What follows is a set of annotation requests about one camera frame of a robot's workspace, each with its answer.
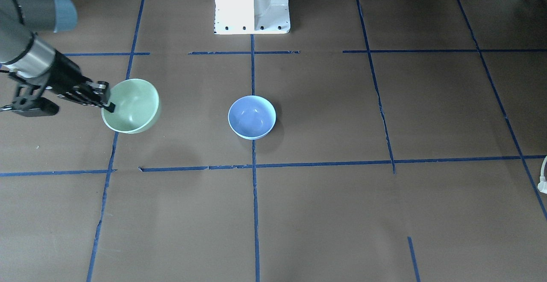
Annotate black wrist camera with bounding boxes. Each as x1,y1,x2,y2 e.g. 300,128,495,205
1,83,60,117

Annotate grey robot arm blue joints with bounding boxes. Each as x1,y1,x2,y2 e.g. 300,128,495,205
1,0,78,78

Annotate light blue bowl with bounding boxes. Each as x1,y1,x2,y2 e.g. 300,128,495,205
227,95,277,140

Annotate white power plug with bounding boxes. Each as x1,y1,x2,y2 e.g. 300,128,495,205
537,156,547,194

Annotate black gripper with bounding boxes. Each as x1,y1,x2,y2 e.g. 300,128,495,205
47,52,115,113

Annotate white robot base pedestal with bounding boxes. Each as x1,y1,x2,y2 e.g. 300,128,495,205
214,0,291,35

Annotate pale green bowl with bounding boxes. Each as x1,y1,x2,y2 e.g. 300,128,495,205
101,78,162,134

